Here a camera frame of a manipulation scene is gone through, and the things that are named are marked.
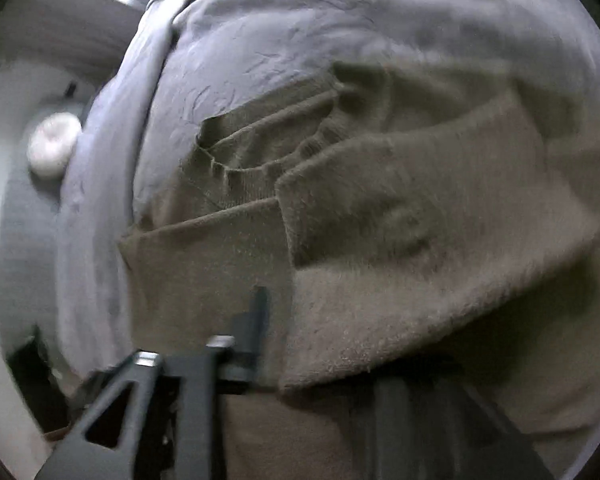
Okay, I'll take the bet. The grey bedspread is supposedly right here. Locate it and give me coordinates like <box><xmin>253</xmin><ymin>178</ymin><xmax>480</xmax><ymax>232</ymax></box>
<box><xmin>55</xmin><ymin>0</ymin><xmax>600</xmax><ymax>361</ymax></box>

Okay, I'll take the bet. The white ribbed radiator cover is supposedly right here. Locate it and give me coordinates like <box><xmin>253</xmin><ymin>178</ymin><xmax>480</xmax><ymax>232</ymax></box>
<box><xmin>0</xmin><ymin>0</ymin><xmax>148</xmax><ymax>71</ymax></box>

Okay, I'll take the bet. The white round cushion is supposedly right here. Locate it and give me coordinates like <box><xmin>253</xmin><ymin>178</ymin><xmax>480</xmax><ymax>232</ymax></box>
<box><xmin>27</xmin><ymin>112</ymin><xmax>84</xmax><ymax>179</ymax></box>

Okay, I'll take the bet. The grey quilted bench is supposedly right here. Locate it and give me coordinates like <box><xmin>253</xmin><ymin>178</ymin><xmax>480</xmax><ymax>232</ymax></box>
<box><xmin>0</xmin><ymin>160</ymin><xmax>68</xmax><ymax>356</ymax></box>

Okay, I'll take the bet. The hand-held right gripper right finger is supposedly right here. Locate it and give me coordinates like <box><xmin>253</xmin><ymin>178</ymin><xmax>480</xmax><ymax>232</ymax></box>
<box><xmin>367</xmin><ymin>357</ymin><xmax>556</xmax><ymax>480</ymax></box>

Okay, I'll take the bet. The taupe knit sweater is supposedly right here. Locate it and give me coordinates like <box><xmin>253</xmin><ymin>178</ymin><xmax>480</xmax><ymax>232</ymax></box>
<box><xmin>117</xmin><ymin>60</ymin><xmax>600</xmax><ymax>480</ymax></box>

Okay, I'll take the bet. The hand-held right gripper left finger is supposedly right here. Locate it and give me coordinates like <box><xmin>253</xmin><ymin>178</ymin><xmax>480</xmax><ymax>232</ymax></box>
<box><xmin>34</xmin><ymin>286</ymin><xmax>272</xmax><ymax>480</ymax></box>

